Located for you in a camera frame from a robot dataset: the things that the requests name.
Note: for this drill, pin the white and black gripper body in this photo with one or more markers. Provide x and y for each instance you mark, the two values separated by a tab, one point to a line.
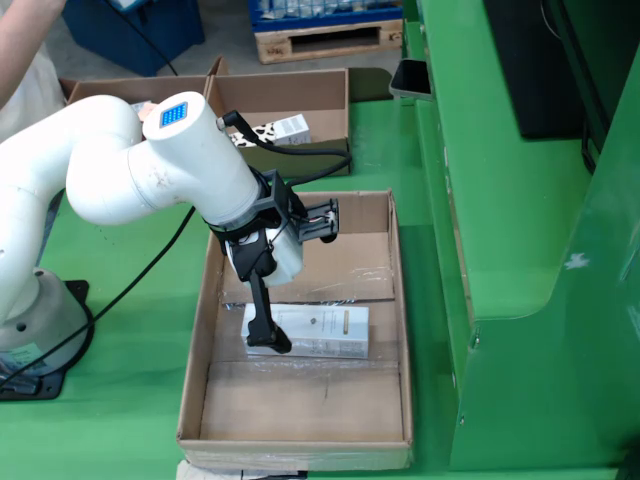
280	255

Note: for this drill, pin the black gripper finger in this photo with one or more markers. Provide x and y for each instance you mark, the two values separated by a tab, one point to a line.
262	330

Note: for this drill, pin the long white serum box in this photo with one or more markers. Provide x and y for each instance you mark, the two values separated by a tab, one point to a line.
330	330

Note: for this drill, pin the person's bare forearm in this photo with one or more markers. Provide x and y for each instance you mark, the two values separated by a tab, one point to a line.
25	45

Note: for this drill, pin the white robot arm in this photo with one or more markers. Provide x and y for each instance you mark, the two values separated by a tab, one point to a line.
150	175

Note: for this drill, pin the large shallow cardboard tray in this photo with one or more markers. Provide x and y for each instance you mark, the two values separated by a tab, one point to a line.
300	400

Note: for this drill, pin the cardboard box with olive flap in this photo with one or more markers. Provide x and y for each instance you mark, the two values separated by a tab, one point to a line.
300	100

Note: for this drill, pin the open brown cardboard box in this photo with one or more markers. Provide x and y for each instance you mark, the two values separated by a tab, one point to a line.
125	87

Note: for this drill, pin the wooden pallet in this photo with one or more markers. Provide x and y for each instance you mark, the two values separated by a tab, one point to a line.
272	50

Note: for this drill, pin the smartphone with dark screen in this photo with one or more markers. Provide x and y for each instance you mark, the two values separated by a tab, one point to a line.
410	77

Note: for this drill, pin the blue crate with goods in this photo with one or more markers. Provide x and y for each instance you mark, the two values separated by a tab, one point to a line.
260	22

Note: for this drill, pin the green metal machine housing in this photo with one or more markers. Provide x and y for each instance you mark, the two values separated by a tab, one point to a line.
525	250

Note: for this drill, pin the dark blue plastic bin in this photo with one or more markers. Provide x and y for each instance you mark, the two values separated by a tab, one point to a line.
125	40

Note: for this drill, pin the flat monitor panel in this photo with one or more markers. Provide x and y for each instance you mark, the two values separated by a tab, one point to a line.
540	75

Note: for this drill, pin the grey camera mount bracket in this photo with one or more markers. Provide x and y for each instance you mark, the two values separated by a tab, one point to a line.
320	220

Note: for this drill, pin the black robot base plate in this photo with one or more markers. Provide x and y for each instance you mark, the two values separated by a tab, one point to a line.
50	387

